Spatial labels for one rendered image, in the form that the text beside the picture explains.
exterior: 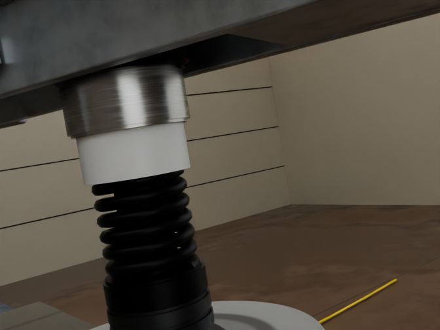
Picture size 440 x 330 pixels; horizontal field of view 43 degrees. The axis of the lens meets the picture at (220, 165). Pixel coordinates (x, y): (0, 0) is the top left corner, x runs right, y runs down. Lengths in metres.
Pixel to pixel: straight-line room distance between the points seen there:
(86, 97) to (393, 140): 5.66
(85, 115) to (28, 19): 0.06
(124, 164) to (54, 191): 5.11
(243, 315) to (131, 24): 0.24
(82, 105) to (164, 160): 0.06
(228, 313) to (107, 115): 0.20
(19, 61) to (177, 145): 0.10
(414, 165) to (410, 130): 0.35
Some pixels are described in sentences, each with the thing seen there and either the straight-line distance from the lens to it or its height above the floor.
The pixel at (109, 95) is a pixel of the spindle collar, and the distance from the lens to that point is 0.33.
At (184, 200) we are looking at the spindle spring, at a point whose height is 0.96.
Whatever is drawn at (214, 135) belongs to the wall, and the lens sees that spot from 6.38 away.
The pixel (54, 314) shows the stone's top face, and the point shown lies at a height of 0.80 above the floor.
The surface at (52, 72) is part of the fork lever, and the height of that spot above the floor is 1.05.
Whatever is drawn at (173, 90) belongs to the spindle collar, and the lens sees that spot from 0.35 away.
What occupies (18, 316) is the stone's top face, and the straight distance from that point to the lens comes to 0.81.
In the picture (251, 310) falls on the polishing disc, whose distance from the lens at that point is 0.45.
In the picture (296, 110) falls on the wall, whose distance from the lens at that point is 6.77.
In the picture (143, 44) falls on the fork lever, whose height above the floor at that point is 1.05.
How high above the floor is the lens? 1.00
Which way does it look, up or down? 3 degrees down
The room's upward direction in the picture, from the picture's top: 9 degrees counter-clockwise
